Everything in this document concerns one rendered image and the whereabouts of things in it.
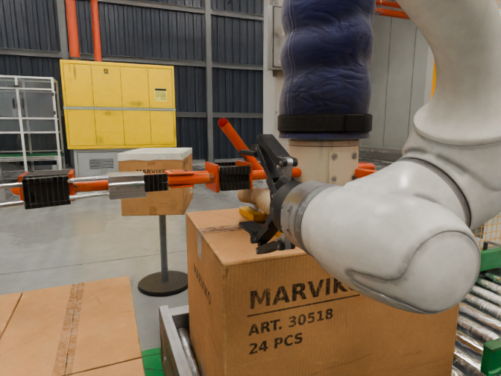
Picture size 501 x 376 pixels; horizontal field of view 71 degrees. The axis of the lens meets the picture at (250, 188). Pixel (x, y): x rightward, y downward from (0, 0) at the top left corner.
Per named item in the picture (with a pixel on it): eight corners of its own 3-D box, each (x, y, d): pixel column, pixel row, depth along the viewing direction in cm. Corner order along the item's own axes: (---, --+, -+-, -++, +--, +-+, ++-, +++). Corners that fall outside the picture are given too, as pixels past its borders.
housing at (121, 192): (143, 191, 75) (142, 170, 74) (147, 197, 68) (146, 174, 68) (108, 194, 72) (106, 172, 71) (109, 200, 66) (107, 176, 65)
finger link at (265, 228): (295, 204, 53) (298, 212, 52) (270, 236, 62) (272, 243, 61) (271, 206, 51) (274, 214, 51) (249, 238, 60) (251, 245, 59)
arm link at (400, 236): (314, 284, 41) (394, 227, 45) (425, 366, 27) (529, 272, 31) (279, 207, 38) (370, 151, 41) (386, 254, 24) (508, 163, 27)
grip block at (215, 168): (238, 183, 85) (237, 159, 84) (254, 190, 76) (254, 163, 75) (204, 186, 81) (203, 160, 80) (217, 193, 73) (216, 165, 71)
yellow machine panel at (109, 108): (171, 174, 884) (168, 71, 841) (178, 179, 800) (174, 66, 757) (74, 178, 805) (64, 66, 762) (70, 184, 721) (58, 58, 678)
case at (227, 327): (355, 306, 127) (361, 198, 120) (451, 380, 89) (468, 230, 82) (189, 339, 107) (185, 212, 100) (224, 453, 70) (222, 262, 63)
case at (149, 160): (184, 215, 228) (182, 153, 221) (121, 215, 225) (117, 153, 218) (193, 196, 287) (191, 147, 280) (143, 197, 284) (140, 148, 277)
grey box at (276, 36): (301, 71, 185) (303, 11, 180) (306, 70, 181) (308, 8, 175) (267, 69, 178) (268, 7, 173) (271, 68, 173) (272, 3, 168)
